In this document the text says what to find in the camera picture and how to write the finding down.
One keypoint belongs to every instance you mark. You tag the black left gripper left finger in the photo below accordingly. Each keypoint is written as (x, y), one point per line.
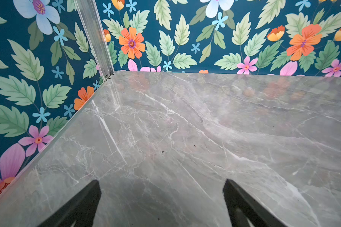
(79, 211)

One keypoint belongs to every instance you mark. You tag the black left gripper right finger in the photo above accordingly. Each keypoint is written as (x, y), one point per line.
(244, 210)

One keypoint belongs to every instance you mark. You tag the aluminium corner frame post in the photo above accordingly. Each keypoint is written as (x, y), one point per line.
(90, 19)

